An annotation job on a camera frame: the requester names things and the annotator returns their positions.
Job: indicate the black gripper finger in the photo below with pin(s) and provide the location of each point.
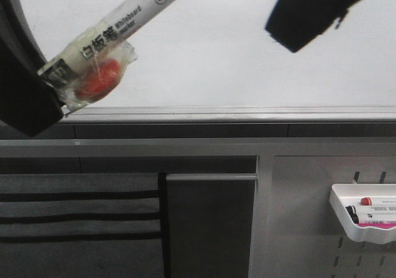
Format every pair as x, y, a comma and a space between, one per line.
295, 23
27, 103

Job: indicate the white whiteboard marker with magnet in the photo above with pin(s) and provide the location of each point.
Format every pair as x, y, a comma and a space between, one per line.
93, 64

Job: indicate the grey fabric striped organizer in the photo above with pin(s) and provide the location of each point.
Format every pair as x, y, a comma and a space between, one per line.
77, 225

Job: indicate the red capped marker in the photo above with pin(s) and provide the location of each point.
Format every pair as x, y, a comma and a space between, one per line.
378, 201

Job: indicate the black capped marker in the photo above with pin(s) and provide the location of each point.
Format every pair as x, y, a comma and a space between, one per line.
371, 214

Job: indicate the white plastic marker tray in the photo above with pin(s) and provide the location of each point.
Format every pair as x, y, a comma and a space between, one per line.
343, 195

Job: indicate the dark grey cabinet panel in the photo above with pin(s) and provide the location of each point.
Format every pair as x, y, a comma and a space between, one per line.
210, 224

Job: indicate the grey pegboard panel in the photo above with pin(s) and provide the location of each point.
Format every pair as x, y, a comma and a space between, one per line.
309, 216

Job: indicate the white whiteboard with metal frame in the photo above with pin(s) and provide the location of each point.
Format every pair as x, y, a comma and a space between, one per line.
203, 60

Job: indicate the grey metal shelf frame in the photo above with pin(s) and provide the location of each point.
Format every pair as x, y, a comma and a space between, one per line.
206, 148

